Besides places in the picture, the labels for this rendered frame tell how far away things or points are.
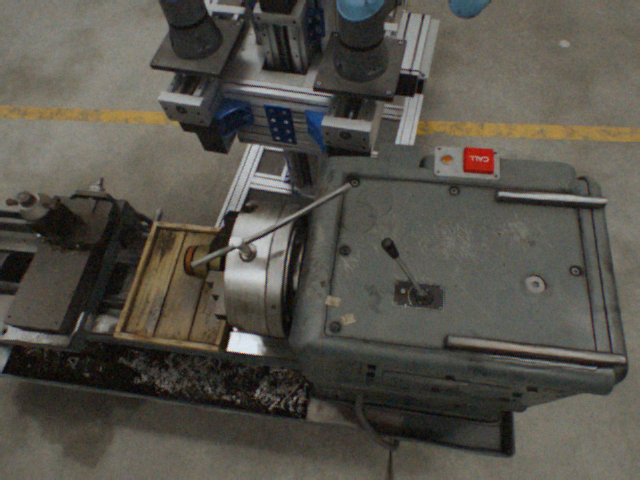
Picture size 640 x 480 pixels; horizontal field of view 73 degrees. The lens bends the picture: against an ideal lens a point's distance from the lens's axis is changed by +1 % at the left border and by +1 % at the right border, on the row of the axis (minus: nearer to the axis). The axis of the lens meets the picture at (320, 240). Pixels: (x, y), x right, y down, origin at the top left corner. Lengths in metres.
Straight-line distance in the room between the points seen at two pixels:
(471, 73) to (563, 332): 2.35
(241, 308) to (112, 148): 2.18
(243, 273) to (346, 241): 0.22
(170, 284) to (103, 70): 2.37
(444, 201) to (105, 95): 2.72
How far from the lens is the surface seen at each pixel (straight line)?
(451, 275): 0.85
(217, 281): 1.04
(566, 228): 0.97
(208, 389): 1.53
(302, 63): 1.44
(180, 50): 1.41
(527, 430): 2.16
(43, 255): 1.46
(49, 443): 2.44
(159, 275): 1.36
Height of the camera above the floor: 2.03
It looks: 63 degrees down
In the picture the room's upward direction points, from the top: 9 degrees counter-clockwise
